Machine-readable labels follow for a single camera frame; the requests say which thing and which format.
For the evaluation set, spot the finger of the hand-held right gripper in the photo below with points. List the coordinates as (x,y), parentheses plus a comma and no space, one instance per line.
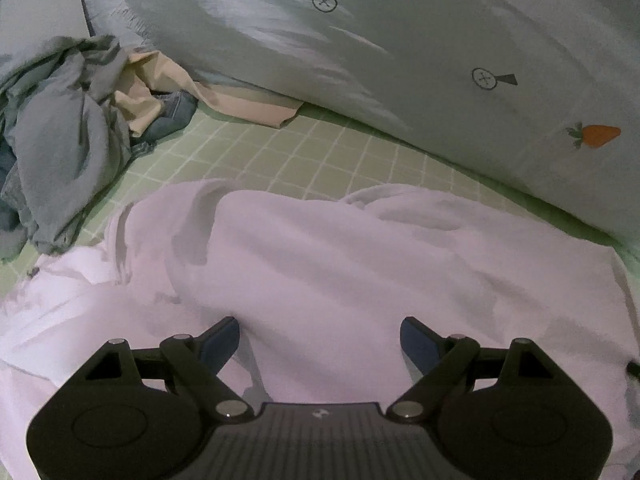
(634,368)

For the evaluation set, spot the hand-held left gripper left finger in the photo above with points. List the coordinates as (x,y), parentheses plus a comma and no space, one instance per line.
(220,344)

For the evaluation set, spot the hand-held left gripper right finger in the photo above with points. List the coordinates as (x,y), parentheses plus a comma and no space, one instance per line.
(417,344)

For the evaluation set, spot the white shirt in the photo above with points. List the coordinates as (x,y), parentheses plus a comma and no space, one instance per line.
(350,270)

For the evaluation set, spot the green checked bed sheet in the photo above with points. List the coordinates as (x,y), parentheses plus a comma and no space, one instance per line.
(300,160)

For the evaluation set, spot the grey-blue garment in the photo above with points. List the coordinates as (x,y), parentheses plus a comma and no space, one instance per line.
(65,135)

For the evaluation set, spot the beige cloth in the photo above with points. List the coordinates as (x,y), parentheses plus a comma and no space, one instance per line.
(150,90)

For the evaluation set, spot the light blue patterned pillow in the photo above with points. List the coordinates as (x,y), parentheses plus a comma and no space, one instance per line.
(375,45)

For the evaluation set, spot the white board panel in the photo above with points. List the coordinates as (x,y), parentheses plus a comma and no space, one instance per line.
(40,25)

